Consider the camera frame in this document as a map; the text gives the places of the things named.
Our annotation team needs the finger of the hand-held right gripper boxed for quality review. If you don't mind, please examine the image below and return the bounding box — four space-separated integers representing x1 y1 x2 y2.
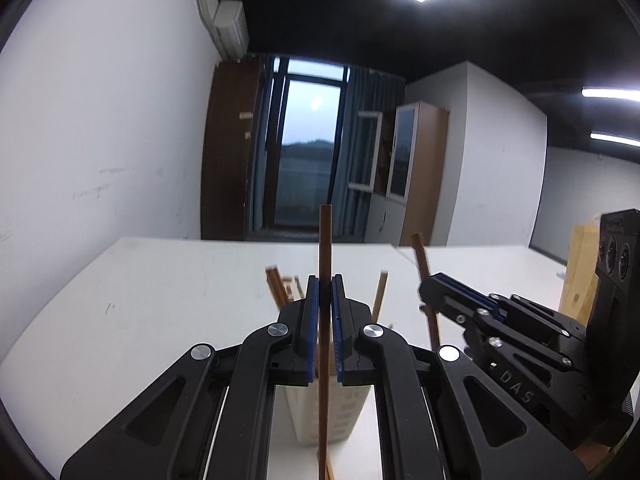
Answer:
418 279 571 369
433 273 586 341

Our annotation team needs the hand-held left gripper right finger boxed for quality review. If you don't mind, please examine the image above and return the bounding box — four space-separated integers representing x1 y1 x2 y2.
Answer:
330 273 589 480

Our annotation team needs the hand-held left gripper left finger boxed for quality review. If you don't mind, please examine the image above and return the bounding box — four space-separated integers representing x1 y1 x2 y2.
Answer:
60 275 321 480

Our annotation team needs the cream plastic utensil holder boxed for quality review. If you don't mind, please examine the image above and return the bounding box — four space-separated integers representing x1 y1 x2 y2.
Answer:
274 384 370 445

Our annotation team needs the brown paper bag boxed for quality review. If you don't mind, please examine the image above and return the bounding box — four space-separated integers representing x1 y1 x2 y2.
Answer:
558 212 609 331

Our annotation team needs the wooden cabinet with glass door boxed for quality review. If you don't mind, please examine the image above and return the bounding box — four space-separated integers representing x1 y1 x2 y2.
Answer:
363 101 450 247

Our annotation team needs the white framed window sash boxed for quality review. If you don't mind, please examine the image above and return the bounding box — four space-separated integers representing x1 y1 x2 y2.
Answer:
347 109 384 194

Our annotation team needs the dark framed glass door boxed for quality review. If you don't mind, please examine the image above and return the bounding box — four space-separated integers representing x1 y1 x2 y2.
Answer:
247 54 351 241

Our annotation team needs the dark brown wooden wardrobe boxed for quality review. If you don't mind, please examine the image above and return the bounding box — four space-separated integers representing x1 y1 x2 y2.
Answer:
200 58 266 241

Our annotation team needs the blue grey curtain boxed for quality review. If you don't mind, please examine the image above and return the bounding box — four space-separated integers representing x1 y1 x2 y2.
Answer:
327 67 406 241

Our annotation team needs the white air conditioner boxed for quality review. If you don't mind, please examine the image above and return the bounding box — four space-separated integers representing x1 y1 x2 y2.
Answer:
208 0 250 59

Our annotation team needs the white pipe duct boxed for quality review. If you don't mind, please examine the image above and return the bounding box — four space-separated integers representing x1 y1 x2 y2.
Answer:
192 0 221 57

